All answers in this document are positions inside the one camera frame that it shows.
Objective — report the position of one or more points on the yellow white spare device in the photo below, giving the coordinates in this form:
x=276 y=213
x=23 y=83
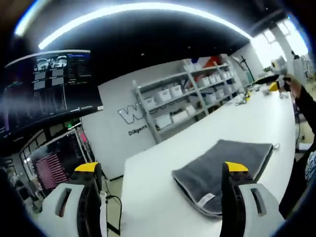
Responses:
x=243 y=98

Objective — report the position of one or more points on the hanging overhead monitor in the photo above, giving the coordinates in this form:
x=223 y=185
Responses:
x=49 y=93

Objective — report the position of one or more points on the person's right hand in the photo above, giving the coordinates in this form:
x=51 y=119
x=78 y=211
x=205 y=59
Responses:
x=293 y=86

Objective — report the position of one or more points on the grey towel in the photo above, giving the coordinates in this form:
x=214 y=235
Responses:
x=222 y=168

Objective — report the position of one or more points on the long ceiling light strip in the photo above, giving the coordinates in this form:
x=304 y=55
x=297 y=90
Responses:
x=44 y=44

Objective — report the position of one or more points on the grey metal shelf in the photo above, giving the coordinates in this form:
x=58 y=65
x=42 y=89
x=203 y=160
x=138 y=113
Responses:
x=163 y=80

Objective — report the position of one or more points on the black pole stand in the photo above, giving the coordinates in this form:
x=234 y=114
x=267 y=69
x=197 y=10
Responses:
x=248 y=71

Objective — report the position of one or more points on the pink hanging tag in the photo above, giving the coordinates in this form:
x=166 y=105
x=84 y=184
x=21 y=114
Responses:
x=82 y=138

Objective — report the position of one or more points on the row of white storage bins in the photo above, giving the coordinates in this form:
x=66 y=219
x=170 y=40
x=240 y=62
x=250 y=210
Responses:
x=164 y=95

